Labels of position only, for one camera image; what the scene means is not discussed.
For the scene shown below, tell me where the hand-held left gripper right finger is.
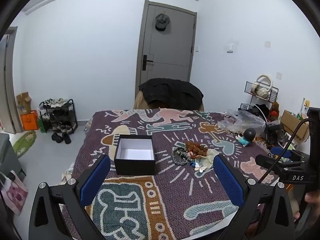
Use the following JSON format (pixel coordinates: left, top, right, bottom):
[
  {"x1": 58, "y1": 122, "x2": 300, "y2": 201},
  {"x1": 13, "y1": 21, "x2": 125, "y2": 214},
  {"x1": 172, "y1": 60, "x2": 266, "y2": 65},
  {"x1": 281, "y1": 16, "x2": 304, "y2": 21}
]
[{"x1": 212, "y1": 154, "x2": 297, "y2": 240}]

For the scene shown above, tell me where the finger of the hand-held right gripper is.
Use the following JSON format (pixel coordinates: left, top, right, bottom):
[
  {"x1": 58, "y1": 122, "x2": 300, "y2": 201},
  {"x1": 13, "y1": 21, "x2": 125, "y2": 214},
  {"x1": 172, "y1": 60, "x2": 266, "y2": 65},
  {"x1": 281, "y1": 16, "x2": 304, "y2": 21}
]
[
  {"x1": 255, "y1": 154, "x2": 308, "y2": 172},
  {"x1": 271, "y1": 146, "x2": 310, "y2": 159}
]

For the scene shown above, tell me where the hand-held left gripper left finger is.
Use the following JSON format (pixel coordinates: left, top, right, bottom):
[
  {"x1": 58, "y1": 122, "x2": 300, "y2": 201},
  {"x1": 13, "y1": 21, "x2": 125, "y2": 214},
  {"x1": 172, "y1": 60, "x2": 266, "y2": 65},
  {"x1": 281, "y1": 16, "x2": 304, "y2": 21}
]
[{"x1": 29, "y1": 154, "x2": 112, "y2": 240}]

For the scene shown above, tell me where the black box with white inside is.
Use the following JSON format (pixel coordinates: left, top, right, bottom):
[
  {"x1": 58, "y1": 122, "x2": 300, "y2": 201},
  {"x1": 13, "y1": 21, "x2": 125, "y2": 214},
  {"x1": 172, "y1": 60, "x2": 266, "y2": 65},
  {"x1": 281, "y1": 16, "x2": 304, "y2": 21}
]
[{"x1": 114, "y1": 134, "x2": 158, "y2": 175}]

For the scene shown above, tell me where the brown bead bracelet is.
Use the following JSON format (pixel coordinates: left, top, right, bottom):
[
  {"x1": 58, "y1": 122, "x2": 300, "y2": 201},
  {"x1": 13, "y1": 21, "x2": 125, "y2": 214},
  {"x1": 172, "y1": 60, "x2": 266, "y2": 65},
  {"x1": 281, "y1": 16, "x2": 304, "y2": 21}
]
[{"x1": 185, "y1": 141, "x2": 208, "y2": 157}]

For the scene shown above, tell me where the green bead bracelet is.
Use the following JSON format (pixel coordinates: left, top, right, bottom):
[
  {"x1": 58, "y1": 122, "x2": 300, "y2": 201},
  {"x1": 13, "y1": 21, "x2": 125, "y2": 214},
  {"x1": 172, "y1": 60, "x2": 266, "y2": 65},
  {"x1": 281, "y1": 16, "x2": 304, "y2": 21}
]
[{"x1": 172, "y1": 147, "x2": 192, "y2": 166}]

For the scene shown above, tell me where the person's right hand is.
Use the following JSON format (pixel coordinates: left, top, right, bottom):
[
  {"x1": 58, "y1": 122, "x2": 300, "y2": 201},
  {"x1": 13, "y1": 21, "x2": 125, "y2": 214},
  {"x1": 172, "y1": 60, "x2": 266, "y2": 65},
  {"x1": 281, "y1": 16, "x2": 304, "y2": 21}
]
[{"x1": 305, "y1": 191, "x2": 320, "y2": 207}]

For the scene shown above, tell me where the large cardboard box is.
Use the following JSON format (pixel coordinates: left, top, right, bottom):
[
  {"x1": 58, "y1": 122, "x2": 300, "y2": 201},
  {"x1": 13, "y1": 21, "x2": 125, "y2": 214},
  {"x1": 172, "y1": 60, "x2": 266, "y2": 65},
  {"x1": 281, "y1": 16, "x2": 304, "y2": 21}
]
[{"x1": 280, "y1": 110, "x2": 310, "y2": 141}]

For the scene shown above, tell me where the black-haired doll figure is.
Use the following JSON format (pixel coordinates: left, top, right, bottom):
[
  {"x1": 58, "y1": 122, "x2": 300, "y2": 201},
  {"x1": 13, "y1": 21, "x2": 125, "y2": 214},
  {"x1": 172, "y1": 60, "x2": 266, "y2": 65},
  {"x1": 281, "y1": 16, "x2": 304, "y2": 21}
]
[{"x1": 236, "y1": 128, "x2": 257, "y2": 147}]

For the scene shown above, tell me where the clear plastic bag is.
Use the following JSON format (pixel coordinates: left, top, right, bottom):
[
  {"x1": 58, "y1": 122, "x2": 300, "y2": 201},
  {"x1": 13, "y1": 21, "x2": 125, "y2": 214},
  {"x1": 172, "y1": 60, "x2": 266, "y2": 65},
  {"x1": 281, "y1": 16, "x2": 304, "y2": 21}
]
[{"x1": 217, "y1": 109, "x2": 266, "y2": 133}]

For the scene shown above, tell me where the printed figure blanket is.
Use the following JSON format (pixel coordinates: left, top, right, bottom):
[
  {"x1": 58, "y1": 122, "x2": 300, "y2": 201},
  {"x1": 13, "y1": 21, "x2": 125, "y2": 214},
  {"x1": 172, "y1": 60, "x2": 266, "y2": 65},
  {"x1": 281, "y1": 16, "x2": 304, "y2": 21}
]
[{"x1": 61, "y1": 108, "x2": 285, "y2": 240}]

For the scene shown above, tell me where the black shoe rack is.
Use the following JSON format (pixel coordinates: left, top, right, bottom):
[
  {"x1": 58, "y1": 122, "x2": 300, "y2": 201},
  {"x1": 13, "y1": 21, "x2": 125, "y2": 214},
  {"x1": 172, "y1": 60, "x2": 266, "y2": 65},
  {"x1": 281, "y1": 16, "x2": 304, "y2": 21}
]
[{"x1": 39, "y1": 99, "x2": 76, "y2": 134}]

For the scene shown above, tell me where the green floor mat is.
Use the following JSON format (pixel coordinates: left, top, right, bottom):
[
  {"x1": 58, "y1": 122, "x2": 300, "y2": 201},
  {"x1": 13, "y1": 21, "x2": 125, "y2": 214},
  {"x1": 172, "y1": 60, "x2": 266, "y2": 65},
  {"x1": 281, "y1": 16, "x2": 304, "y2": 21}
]
[{"x1": 12, "y1": 130, "x2": 37, "y2": 158}]

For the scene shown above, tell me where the pink printed tote bag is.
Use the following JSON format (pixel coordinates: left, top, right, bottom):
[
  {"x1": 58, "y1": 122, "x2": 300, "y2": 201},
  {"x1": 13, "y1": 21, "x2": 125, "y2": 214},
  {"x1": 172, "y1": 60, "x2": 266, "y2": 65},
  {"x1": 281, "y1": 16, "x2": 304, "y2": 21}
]
[{"x1": 0, "y1": 170, "x2": 29, "y2": 217}]

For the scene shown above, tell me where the tan chair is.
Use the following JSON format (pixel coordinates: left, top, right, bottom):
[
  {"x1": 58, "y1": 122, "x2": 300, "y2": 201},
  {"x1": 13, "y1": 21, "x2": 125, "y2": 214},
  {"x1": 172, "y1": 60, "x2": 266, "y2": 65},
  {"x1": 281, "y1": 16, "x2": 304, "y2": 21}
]
[{"x1": 134, "y1": 90, "x2": 205, "y2": 111}]

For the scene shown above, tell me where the orange paper bag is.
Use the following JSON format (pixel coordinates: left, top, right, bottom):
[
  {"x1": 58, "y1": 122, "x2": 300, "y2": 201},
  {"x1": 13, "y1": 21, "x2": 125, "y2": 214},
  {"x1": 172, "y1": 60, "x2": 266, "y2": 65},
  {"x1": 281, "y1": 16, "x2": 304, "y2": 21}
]
[{"x1": 20, "y1": 110, "x2": 39, "y2": 131}]

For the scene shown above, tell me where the grey cabinet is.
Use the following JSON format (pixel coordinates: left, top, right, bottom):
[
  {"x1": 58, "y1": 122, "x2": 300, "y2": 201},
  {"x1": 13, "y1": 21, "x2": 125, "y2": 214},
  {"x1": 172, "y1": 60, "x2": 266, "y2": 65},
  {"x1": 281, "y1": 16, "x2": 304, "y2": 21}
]
[{"x1": 0, "y1": 133, "x2": 26, "y2": 180}]

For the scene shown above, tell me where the open cardboard box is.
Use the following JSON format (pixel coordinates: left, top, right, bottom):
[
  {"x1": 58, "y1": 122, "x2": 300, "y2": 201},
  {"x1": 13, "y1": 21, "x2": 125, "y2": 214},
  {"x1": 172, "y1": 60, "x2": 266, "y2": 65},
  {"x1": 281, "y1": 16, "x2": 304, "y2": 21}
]
[{"x1": 16, "y1": 92, "x2": 32, "y2": 113}]

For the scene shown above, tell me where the grey door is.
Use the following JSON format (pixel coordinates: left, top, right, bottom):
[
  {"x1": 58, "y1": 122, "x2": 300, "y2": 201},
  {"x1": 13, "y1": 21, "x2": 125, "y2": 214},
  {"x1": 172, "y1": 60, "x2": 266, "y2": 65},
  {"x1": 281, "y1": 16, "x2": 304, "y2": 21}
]
[{"x1": 136, "y1": 0, "x2": 197, "y2": 95}]

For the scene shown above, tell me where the grey cap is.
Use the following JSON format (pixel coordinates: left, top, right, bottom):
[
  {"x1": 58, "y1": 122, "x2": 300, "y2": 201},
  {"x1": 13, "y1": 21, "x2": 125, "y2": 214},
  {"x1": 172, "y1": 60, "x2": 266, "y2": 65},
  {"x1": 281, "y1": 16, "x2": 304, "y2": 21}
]
[{"x1": 155, "y1": 12, "x2": 171, "y2": 32}]

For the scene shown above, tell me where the black cable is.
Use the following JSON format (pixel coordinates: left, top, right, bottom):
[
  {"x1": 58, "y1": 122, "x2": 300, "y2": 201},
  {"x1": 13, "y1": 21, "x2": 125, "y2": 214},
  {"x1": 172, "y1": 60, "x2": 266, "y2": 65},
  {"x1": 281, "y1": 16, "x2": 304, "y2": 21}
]
[{"x1": 258, "y1": 119, "x2": 315, "y2": 184}]

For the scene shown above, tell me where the black wire wall basket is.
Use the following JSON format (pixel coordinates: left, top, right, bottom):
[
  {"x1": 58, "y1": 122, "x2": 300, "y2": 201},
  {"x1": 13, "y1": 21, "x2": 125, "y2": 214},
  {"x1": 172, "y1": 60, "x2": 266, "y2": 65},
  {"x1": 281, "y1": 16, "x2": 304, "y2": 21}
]
[{"x1": 245, "y1": 81, "x2": 279, "y2": 103}]

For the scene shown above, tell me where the low black wire basket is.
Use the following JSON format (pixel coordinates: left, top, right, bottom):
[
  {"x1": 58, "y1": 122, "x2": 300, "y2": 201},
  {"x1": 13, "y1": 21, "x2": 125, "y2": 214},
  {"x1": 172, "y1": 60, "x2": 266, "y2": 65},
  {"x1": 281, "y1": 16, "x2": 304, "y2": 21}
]
[{"x1": 239, "y1": 103, "x2": 270, "y2": 117}]

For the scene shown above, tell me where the white handled bag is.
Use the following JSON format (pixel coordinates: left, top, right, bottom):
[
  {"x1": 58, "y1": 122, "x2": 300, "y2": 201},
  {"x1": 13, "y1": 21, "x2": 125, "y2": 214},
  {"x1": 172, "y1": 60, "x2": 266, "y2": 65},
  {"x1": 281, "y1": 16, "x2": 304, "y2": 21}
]
[{"x1": 253, "y1": 74, "x2": 274, "y2": 99}]

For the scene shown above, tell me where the grey door frame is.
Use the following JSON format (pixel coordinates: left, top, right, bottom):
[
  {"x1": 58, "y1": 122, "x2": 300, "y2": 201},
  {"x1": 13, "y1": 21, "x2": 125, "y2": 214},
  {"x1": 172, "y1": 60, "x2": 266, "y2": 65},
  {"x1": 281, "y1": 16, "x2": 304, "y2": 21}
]
[{"x1": 0, "y1": 26, "x2": 18, "y2": 134}]

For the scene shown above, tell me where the black door handle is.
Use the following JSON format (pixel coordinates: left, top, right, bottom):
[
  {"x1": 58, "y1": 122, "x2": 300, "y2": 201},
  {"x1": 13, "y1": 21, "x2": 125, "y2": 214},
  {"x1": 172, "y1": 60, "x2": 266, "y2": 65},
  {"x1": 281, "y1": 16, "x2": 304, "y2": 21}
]
[{"x1": 142, "y1": 55, "x2": 154, "y2": 71}]

